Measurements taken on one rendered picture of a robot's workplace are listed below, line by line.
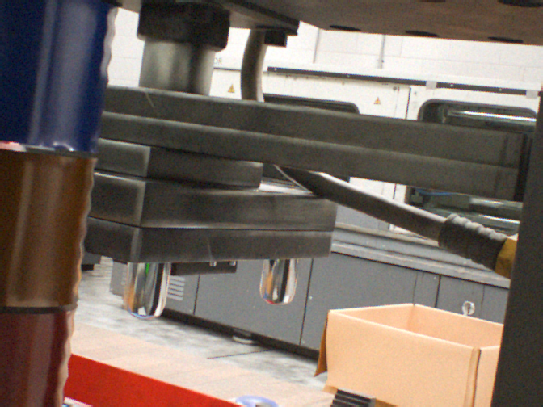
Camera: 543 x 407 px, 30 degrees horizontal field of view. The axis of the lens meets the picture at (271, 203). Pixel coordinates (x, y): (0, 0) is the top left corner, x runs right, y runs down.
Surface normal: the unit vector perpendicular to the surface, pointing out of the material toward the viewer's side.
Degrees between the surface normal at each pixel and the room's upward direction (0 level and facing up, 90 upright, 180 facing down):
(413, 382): 86
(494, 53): 90
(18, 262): 104
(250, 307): 90
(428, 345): 88
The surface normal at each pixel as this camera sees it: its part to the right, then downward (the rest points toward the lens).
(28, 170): 0.44, -0.14
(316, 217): 0.84, 0.15
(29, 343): 0.57, 0.37
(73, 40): 0.65, -0.11
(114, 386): -0.52, -0.04
